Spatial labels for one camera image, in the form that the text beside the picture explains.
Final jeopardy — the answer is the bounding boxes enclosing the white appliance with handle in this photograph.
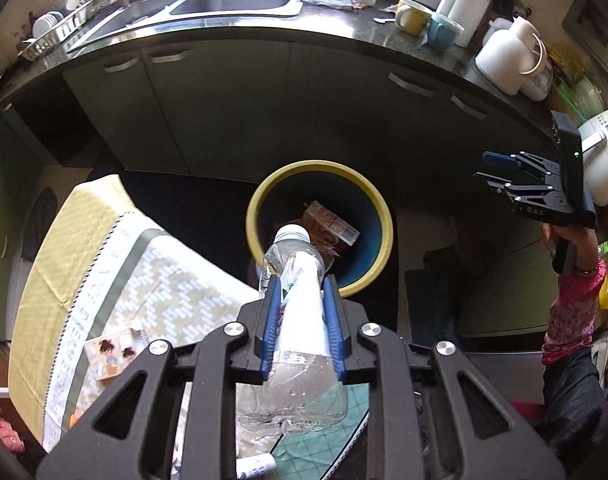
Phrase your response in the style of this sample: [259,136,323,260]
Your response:
[475,16,555,102]

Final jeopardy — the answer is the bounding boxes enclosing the white printed tube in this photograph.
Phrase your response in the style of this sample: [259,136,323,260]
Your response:
[235,452,277,480]

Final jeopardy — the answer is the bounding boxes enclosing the stainless steel double sink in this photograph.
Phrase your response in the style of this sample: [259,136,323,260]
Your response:
[66,0,305,55]

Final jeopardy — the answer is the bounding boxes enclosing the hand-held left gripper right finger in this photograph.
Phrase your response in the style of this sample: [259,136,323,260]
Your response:
[323,276,567,480]

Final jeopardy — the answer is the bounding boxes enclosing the brown drink carton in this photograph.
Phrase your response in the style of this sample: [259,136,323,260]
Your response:
[299,201,361,257]

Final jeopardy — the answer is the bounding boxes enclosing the clear plastic bottle white cap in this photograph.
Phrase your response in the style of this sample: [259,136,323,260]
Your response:
[235,223,349,436]

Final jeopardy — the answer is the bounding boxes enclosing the table with patterned tablecloth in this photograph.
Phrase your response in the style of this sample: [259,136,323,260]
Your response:
[8,174,375,480]

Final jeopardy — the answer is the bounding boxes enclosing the yellow mug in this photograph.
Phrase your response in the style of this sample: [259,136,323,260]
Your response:
[395,0,433,36]

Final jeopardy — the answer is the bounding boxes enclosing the teal mug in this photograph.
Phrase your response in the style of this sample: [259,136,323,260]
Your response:
[426,12,465,51]

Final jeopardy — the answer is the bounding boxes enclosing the white dish rack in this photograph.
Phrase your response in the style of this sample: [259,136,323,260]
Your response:
[16,0,96,62]

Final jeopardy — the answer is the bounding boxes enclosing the white air fryer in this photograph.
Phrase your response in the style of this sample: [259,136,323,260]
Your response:
[576,116,608,207]

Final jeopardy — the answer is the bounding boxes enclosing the person's right forearm pink sleeve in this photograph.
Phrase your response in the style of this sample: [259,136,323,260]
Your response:
[541,257,608,367]

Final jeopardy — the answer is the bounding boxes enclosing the white plates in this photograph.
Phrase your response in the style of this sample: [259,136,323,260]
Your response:
[31,10,66,37]

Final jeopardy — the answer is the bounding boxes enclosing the green base cabinets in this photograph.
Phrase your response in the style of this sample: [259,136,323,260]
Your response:
[61,39,557,203]

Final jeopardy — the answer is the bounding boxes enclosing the illustrated paper card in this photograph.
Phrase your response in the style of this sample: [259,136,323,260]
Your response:
[84,327,151,384]

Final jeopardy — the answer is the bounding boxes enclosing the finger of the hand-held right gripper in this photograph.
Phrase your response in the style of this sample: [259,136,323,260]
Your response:
[481,150,560,178]
[472,171,552,197]

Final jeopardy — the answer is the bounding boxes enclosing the person's dark clothing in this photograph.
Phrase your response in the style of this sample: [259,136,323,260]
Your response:
[508,347,608,480]

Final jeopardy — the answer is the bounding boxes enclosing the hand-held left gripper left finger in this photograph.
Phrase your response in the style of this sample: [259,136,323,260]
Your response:
[36,276,283,480]

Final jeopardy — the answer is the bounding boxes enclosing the person's right hand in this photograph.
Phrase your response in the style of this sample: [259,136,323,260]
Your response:
[541,222,603,275]

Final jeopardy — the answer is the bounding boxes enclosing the dark bin with yellow rim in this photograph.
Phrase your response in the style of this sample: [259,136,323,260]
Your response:
[245,160,395,298]

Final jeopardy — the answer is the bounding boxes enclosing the dark floor mat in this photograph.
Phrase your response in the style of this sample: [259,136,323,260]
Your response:
[404,247,460,322]

